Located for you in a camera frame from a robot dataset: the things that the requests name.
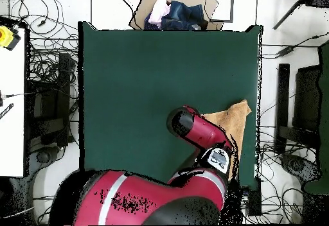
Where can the tan terry towel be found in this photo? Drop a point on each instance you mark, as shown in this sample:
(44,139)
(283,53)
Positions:
(234,120)

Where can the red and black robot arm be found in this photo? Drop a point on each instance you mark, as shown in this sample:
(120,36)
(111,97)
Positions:
(154,197)

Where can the dark green table cloth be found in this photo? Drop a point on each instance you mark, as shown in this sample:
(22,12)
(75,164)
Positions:
(128,82)

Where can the purple dotted garment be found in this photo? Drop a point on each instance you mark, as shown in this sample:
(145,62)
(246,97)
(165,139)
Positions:
(150,25)

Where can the blue jeans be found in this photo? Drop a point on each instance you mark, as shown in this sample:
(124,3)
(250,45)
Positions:
(185,15)

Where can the black metal stand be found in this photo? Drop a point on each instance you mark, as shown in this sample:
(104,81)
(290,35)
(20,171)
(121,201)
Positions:
(282,95)
(63,95)

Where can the pale pink garment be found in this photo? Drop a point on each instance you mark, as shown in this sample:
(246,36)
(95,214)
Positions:
(159,10)

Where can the cardboard box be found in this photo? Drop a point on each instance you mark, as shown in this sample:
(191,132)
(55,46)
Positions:
(142,10)

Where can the black rectangular box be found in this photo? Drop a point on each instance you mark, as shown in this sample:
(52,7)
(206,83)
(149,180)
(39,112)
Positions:
(254,200)

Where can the round black base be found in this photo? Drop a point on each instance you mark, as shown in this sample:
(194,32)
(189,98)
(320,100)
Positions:
(298,165)
(43,156)

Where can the white side table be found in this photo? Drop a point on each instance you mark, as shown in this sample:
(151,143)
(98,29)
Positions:
(11,107)

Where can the black striped tool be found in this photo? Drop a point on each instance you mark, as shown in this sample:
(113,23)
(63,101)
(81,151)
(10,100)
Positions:
(6,111)

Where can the green cloth-covered table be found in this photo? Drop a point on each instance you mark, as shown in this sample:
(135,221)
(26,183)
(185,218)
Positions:
(324,107)

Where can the yellow emergency stop button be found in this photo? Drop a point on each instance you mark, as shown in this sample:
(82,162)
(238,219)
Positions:
(5,37)

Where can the black tripod stand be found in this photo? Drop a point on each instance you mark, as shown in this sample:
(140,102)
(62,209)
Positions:
(320,0)

